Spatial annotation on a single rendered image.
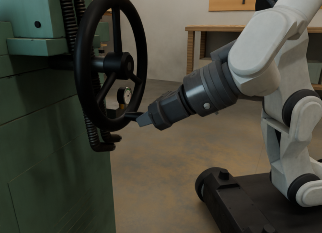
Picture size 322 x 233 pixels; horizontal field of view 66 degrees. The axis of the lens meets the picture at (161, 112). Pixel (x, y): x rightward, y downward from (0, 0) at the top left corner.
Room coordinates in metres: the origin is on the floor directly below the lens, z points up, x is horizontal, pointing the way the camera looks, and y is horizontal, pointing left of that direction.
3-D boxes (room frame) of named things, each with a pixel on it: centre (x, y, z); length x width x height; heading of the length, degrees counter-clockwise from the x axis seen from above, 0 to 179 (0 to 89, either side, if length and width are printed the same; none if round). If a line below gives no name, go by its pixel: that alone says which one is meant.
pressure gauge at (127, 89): (0.83, 0.13, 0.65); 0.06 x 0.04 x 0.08; 161
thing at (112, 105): (0.85, 0.20, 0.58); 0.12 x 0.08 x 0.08; 71
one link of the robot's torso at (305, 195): (0.88, -0.60, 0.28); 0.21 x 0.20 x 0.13; 101
